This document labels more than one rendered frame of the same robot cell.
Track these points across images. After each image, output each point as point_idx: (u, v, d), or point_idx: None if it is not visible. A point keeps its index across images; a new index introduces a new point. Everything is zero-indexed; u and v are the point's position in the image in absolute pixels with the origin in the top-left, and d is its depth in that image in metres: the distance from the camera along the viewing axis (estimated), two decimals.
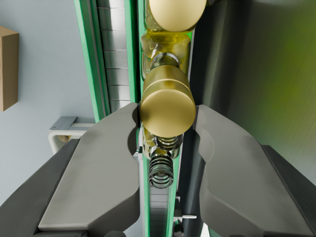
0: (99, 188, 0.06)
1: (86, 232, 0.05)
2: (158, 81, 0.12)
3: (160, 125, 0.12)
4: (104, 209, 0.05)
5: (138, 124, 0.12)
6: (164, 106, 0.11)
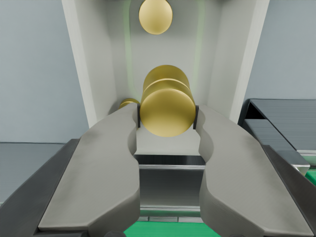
0: (99, 188, 0.06)
1: (86, 232, 0.05)
2: None
3: None
4: (104, 209, 0.05)
5: (138, 124, 0.12)
6: None
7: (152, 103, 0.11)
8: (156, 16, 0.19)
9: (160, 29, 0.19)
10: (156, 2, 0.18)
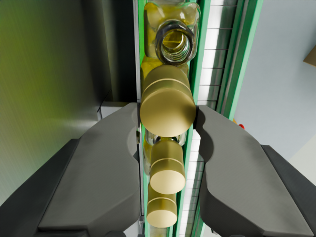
0: (99, 188, 0.06)
1: (86, 232, 0.05)
2: None
3: (172, 177, 0.17)
4: (104, 209, 0.05)
5: (138, 124, 0.12)
6: (169, 187, 0.18)
7: (152, 103, 0.11)
8: None
9: None
10: None
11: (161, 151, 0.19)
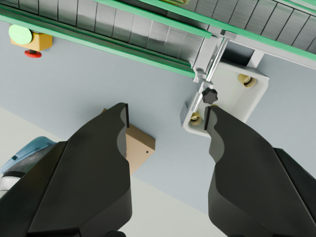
0: (90, 190, 0.06)
1: (78, 234, 0.05)
2: None
3: None
4: (96, 209, 0.05)
5: (127, 124, 0.12)
6: None
7: None
8: None
9: None
10: None
11: None
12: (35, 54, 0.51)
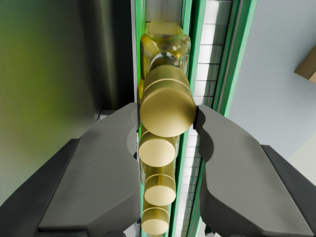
0: (99, 188, 0.06)
1: (86, 232, 0.05)
2: None
3: (163, 192, 0.19)
4: (104, 209, 0.05)
5: (138, 124, 0.12)
6: (161, 200, 0.20)
7: (146, 147, 0.16)
8: (169, 115, 0.11)
9: (174, 132, 0.12)
10: (170, 97, 0.11)
11: (154, 167, 0.21)
12: None
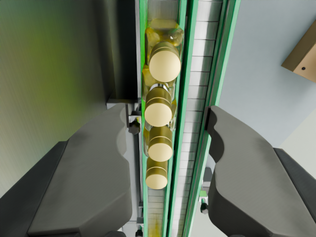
0: (90, 190, 0.06)
1: (78, 234, 0.05)
2: (164, 154, 0.28)
3: (163, 148, 0.25)
4: (96, 209, 0.05)
5: (127, 124, 0.12)
6: (161, 156, 0.26)
7: (150, 109, 0.22)
8: (166, 67, 0.20)
9: (168, 78, 0.20)
10: (166, 55, 0.19)
11: (155, 132, 0.27)
12: None
